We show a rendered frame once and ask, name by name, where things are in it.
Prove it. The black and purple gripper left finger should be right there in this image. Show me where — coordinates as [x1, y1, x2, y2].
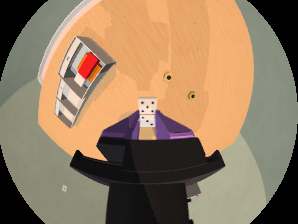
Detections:
[99, 109, 140, 140]

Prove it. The white domino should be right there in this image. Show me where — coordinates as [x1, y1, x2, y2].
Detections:
[138, 97, 157, 127]

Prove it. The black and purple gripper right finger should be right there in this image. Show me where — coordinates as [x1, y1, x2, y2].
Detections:
[155, 110, 195, 140]

